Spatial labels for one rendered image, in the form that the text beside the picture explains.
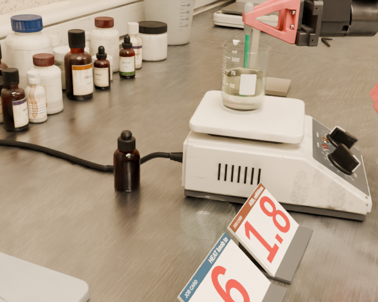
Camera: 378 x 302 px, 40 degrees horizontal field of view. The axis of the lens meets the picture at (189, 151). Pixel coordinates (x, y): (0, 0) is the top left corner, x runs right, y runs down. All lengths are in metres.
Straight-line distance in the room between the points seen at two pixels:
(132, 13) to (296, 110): 0.74
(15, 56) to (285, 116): 0.45
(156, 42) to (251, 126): 0.57
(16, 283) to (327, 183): 0.31
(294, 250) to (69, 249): 0.21
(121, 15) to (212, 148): 0.73
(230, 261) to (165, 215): 0.13
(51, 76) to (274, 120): 0.36
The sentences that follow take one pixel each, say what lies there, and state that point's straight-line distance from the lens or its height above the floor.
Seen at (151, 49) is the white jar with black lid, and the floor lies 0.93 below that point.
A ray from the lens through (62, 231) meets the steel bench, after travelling 0.52.
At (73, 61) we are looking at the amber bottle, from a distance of 0.84.
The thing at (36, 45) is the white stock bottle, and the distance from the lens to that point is 0.83.
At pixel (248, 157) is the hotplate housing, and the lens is 0.53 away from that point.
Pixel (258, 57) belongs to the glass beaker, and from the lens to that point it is 0.55.
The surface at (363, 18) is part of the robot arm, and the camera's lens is 0.82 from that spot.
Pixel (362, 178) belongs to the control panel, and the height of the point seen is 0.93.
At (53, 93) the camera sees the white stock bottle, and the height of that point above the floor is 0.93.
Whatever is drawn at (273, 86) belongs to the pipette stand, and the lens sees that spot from 0.94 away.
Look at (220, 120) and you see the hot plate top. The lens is 0.55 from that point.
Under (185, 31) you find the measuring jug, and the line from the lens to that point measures 1.24.
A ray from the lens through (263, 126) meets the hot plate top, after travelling 0.54.
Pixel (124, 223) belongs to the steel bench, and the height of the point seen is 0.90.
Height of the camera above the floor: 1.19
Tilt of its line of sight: 25 degrees down
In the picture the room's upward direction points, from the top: 2 degrees clockwise
